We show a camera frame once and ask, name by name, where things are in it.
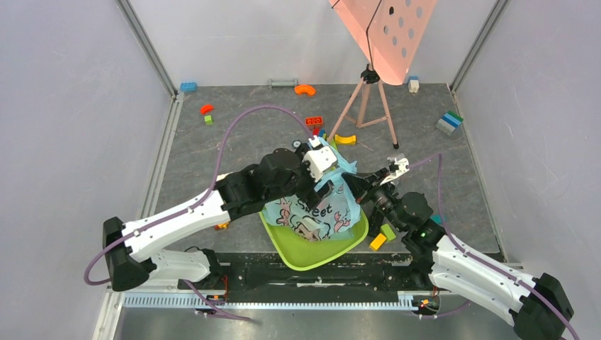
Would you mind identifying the orange toy brick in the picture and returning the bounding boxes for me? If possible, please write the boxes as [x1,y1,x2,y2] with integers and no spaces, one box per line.
[305,115,324,129]

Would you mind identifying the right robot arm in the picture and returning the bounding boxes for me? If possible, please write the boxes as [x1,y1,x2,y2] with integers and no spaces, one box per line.
[342,170,574,339]

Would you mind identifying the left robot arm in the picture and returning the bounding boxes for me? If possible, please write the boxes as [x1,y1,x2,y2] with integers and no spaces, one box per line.
[103,145,337,292]

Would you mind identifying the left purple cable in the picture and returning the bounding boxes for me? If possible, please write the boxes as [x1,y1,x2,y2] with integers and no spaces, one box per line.
[83,105,315,287]

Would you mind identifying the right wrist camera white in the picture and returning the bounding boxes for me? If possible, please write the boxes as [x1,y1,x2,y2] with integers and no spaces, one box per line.
[381,153,409,185]

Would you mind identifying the yellow red toy car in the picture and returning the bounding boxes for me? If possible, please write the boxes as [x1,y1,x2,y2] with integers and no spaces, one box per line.
[214,222,229,230]

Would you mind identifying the teal toy cube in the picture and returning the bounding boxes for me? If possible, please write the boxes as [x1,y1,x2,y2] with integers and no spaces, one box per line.
[431,215,445,226]

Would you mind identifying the grey metal handle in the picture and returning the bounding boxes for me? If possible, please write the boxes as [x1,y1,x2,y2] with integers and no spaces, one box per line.
[267,78,299,89]

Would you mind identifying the white blue small brick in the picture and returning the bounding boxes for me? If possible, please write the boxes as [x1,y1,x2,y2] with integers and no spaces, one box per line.
[408,76,420,94]

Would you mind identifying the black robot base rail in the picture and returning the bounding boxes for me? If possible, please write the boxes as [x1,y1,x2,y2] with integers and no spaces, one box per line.
[194,253,434,303]

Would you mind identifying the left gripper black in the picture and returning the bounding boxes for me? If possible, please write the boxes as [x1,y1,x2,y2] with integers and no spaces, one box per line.
[266,144,335,210]

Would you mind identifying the orange arch toy block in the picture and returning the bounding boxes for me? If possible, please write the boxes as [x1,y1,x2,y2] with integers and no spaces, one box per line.
[294,84,316,96]

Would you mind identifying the grey blue green brick stack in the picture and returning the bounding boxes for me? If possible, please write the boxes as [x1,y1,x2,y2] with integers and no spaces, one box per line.
[435,110,464,136]

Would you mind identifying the lime green plastic tray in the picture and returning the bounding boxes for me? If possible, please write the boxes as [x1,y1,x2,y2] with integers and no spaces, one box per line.
[259,211,369,271]

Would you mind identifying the yellow arch toy block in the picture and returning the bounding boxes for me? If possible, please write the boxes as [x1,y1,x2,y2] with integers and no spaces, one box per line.
[334,135,357,145]

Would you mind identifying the light blue printed plastic bag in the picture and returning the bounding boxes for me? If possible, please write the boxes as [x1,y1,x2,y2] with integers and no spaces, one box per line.
[262,152,361,242]

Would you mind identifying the red blue toy brick stack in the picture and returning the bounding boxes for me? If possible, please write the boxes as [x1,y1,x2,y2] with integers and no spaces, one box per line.
[310,128,325,140]

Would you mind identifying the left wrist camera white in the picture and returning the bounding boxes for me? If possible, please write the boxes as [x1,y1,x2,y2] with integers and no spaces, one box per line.
[303,136,337,182]

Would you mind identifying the pink perforated board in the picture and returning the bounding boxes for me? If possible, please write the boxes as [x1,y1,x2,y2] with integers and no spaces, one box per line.
[330,0,437,86]

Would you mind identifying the pink tripod stand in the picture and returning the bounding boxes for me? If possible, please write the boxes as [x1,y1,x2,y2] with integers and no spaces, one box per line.
[326,63,400,150]

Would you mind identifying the red semicircle toy block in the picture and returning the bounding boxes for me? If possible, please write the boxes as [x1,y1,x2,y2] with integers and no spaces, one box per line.
[199,104,214,115]

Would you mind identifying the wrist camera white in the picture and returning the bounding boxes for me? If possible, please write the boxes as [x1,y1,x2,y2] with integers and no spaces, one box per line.
[303,136,337,182]
[381,153,409,185]

